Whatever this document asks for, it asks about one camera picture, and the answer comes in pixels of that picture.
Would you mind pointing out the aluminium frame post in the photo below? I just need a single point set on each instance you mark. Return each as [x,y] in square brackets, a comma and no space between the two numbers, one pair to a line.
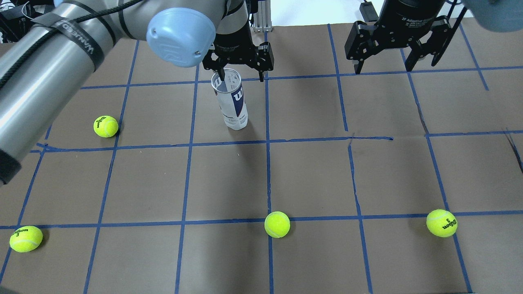
[261,15]

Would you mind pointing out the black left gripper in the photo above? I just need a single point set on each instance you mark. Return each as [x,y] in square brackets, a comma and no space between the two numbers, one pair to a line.
[234,40]

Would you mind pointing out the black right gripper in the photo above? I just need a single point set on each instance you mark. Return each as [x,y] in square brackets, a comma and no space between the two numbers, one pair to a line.
[410,13]

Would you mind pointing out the tennis ball far end row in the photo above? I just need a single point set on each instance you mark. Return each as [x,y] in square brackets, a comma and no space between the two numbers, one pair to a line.
[441,223]

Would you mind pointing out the tennis ball near base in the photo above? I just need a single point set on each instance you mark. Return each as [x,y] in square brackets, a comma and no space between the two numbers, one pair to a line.
[26,239]

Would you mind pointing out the clear tennis ball can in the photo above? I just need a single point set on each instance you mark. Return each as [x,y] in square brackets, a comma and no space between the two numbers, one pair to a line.
[231,98]

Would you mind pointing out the tennis ball near table centre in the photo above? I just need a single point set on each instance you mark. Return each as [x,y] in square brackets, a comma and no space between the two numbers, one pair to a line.
[106,126]

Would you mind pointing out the black power adapter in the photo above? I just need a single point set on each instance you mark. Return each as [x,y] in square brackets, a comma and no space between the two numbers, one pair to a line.
[368,11]

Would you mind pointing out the tennis ball middle of row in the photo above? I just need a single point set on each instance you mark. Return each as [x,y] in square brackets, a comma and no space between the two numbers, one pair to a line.
[277,224]

